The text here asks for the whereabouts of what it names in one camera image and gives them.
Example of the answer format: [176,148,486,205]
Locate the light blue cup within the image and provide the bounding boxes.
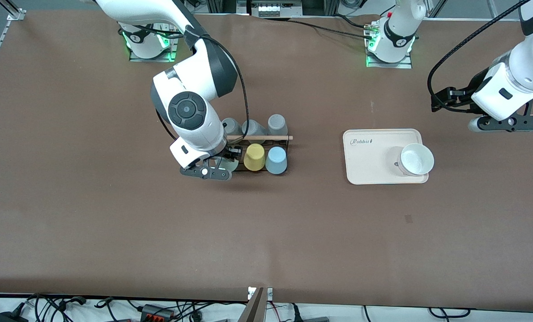
[265,146,288,174]

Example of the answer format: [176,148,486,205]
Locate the yellow cup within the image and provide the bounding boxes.
[243,143,266,171]

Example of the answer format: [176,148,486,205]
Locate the white bowl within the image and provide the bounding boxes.
[397,143,435,177]

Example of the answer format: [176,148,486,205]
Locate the beige plastic tray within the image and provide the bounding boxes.
[342,128,430,185]

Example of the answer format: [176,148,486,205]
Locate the white terminal block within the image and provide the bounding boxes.
[257,4,286,17]

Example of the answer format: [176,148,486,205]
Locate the black orange connector block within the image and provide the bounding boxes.
[140,304,176,321]

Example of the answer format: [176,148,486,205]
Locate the black power adapter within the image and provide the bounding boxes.
[0,310,29,322]

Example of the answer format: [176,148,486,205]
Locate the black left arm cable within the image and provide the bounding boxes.
[427,0,532,113]

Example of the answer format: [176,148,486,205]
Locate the black wire cup rack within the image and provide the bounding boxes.
[224,134,294,175]

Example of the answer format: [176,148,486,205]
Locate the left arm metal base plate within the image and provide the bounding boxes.
[366,20,414,69]

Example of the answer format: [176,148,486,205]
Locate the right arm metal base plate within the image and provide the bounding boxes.
[129,22,180,63]

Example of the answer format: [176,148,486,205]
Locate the black braided table cable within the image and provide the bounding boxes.
[288,19,371,39]

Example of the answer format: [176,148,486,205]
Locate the aluminium frame structure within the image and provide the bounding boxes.
[206,0,338,17]

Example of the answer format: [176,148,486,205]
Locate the grey camera stand post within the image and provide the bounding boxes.
[239,287,267,322]

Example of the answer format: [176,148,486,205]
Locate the tangled black cables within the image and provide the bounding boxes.
[25,293,130,322]

